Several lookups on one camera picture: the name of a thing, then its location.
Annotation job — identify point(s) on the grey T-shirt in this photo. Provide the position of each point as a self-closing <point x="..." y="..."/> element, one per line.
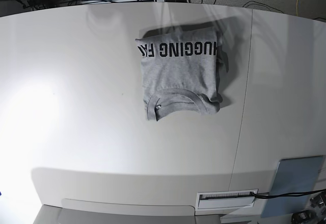
<point x="180" y="72"/>

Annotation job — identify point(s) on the blue-grey board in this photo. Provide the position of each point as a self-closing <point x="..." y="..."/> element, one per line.
<point x="292" y="175"/>

